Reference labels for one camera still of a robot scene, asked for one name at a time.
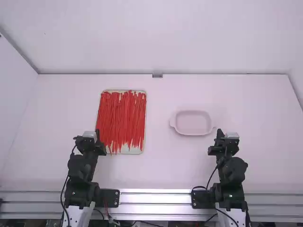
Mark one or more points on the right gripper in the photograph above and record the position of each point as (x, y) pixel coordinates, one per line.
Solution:
(228, 146)

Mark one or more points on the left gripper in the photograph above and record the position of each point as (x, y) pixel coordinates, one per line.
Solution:
(88, 146)

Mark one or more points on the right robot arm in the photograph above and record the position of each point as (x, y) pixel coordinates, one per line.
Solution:
(233, 172)

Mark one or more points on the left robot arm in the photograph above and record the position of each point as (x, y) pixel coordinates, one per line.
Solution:
(81, 170)

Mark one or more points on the white dish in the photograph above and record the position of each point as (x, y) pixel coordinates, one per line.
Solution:
(192, 123)

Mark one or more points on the pale tray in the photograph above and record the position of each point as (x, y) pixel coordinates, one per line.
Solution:
(145, 150)

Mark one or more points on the silver rails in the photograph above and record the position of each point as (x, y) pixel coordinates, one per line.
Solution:
(154, 201)

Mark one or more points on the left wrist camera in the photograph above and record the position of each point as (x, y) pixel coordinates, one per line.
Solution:
(90, 134)

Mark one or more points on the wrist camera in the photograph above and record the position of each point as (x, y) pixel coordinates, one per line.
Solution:
(232, 135)
(90, 134)

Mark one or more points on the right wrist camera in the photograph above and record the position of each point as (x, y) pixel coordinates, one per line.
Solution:
(232, 135)

